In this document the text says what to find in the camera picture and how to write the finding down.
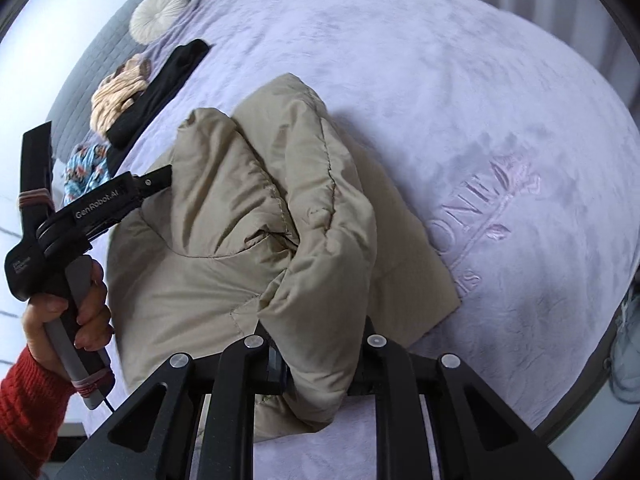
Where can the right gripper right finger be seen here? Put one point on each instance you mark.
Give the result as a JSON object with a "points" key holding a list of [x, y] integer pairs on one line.
{"points": [[436, 418]]}

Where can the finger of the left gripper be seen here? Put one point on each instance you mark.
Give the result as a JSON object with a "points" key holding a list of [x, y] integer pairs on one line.
{"points": [[154, 181]]}

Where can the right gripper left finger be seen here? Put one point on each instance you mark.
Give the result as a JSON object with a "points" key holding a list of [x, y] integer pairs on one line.
{"points": [[193, 418]]}

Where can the beige puffer jacket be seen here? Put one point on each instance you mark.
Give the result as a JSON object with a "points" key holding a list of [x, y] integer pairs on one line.
{"points": [[275, 219]]}

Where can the red sweater left forearm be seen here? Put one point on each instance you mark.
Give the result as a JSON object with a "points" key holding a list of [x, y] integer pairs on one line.
{"points": [[33, 405]]}

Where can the person's left hand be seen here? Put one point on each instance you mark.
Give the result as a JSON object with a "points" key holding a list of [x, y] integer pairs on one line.
{"points": [[66, 331]]}

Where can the blue monkey print pajamas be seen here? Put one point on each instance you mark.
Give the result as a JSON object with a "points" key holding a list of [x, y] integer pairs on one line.
{"points": [[85, 170]]}

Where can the cream striped fleece garment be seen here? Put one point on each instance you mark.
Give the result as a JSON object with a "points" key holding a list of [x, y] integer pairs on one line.
{"points": [[117, 92]]}

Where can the black folded garment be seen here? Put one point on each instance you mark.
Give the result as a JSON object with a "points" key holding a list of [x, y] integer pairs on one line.
{"points": [[161, 90]]}

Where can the grey quilted headboard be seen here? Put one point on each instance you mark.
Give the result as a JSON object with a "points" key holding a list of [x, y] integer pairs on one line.
{"points": [[70, 112]]}

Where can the white round pleated cushion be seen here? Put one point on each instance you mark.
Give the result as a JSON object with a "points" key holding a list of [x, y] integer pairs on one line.
{"points": [[152, 18]]}

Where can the lavender plush bed blanket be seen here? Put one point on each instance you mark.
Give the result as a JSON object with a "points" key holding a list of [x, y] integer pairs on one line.
{"points": [[516, 154]]}

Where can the grey window curtain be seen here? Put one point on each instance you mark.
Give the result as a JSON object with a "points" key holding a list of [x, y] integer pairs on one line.
{"points": [[589, 28]]}

